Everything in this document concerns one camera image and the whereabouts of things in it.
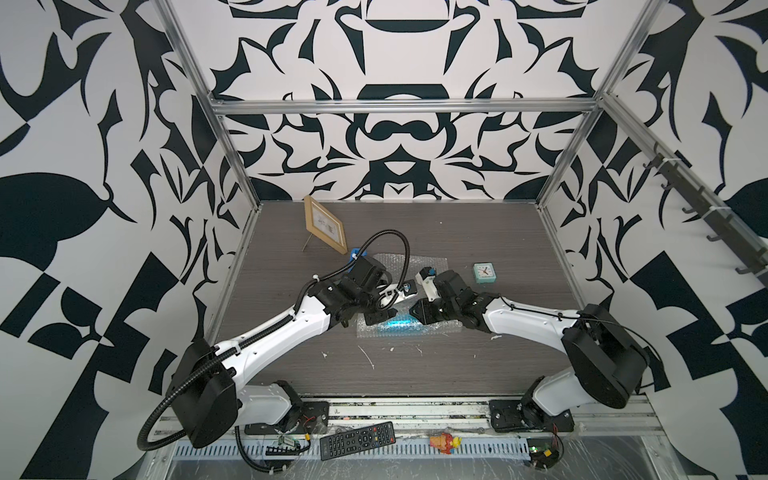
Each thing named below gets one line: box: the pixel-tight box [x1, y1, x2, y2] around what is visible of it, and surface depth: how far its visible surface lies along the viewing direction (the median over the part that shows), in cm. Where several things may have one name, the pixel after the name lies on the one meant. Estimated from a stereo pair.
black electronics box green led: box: [527, 438, 560, 469], surface depth 73 cm
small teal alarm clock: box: [473, 262, 497, 284], surface depth 101 cm
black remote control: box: [319, 421, 396, 461], surface depth 71 cm
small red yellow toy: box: [429, 432, 462, 455], surface depth 70 cm
